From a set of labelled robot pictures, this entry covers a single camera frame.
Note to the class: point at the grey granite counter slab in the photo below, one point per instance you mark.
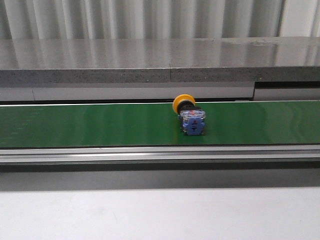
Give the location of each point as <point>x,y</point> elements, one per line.
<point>30,62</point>

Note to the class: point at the green conveyor belt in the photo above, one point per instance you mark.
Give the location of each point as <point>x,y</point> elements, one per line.
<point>148,124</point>

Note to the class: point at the white pleated curtain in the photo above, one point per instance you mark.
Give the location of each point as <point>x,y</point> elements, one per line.
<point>158,19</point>

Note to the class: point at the yellow push button switch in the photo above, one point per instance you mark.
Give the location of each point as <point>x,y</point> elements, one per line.
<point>191,117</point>

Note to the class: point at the aluminium conveyor frame rail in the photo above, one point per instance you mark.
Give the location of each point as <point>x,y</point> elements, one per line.
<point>148,158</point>

